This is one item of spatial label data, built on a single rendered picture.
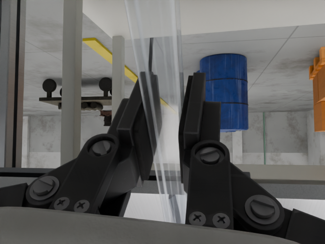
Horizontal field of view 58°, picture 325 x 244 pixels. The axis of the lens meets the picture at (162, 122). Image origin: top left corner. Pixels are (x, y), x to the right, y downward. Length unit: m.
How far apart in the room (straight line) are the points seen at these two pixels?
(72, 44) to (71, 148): 0.22
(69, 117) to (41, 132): 10.91
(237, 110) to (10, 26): 2.81
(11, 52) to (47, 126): 10.89
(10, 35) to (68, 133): 0.21
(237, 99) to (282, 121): 6.97
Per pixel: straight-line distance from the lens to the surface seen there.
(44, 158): 11.47
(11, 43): 0.56
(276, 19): 0.86
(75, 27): 0.67
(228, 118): 3.15
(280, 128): 10.09
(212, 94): 3.20
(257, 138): 9.95
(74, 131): 0.62
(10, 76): 0.54
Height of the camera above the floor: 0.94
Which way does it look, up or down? 4 degrees down
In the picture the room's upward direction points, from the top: 180 degrees clockwise
